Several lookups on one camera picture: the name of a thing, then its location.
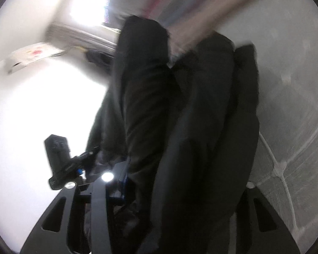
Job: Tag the dark hanging clothes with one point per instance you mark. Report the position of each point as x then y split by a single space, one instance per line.
98 58

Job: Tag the black puffer jacket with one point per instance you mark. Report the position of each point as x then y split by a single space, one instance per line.
201 137

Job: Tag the beige folded blanket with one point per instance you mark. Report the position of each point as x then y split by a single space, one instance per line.
206 23

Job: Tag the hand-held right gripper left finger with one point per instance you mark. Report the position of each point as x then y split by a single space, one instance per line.
116 185

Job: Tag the bed with grey quilted cover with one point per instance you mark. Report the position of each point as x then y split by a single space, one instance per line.
294 98

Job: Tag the bright window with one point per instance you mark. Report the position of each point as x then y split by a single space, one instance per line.
95 2

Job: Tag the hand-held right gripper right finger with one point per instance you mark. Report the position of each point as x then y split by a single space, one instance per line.
283 240

